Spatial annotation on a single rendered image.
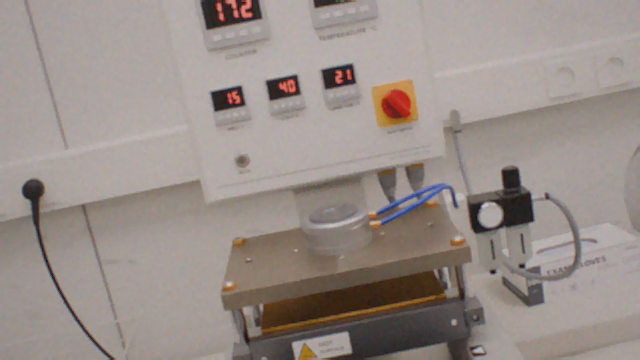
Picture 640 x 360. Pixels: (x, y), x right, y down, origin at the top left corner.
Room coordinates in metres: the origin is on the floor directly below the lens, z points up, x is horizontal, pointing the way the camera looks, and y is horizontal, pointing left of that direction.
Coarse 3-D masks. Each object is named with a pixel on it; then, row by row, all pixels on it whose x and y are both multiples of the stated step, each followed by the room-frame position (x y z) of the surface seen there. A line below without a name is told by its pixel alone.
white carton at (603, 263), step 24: (552, 240) 1.26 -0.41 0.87; (600, 240) 1.22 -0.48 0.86; (624, 240) 1.20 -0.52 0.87; (528, 264) 1.17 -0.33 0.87; (552, 264) 1.16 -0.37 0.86; (600, 264) 1.17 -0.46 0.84; (624, 264) 1.17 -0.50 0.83; (528, 288) 1.15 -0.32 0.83; (552, 288) 1.16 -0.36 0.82; (576, 288) 1.16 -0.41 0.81
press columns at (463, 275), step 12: (468, 264) 0.71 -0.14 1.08; (444, 276) 0.86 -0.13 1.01; (456, 276) 0.72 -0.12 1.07; (468, 276) 0.71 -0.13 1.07; (444, 288) 0.86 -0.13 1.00; (468, 288) 0.71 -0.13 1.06; (468, 300) 0.71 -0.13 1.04; (228, 312) 0.72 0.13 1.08; (240, 312) 0.72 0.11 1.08; (252, 312) 0.86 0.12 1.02; (240, 324) 0.71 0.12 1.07; (240, 336) 0.71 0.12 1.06; (468, 336) 0.71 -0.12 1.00
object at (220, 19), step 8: (224, 0) 0.92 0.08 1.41; (232, 0) 0.92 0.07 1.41; (240, 0) 0.92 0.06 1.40; (248, 0) 0.92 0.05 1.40; (216, 8) 0.92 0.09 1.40; (224, 8) 0.92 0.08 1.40; (232, 8) 0.92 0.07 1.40; (240, 8) 0.92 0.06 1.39; (248, 8) 0.92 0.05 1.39; (216, 16) 0.92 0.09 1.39; (224, 16) 0.92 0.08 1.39; (232, 16) 0.92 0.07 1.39; (240, 16) 0.92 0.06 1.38; (248, 16) 0.92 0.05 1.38; (216, 24) 0.92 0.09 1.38
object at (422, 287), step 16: (432, 272) 0.77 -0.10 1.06; (352, 288) 0.77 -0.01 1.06; (368, 288) 0.76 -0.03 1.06; (384, 288) 0.76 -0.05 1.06; (400, 288) 0.75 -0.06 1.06; (416, 288) 0.74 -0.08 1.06; (432, 288) 0.73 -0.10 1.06; (272, 304) 0.77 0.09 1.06; (288, 304) 0.76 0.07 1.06; (304, 304) 0.76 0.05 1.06; (320, 304) 0.75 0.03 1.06; (336, 304) 0.74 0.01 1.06; (352, 304) 0.73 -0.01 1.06; (368, 304) 0.72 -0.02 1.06; (384, 304) 0.71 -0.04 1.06; (400, 304) 0.71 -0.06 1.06; (272, 320) 0.73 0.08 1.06; (288, 320) 0.72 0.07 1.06; (304, 320) 0.71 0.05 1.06; (320, 320) 0.71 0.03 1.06
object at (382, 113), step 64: (192, 0) 0.92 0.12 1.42; (256, 0) 0.92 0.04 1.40; (320, 0) 0.92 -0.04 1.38; (384, 0) 0.92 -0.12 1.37; (192, 64) 0.92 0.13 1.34; (256, 64) 0.92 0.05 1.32; (320, 64) 0.92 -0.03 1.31; (384, 64) 0.92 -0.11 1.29; (192, 128) 0.92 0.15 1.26; (256, 128) 0.92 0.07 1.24; (320, 128) 0.92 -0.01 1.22; (384, 128) 0.92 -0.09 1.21; (256, 192) 0.92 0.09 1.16; (320, 192) 0.95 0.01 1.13; (384, 192) 0.97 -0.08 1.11
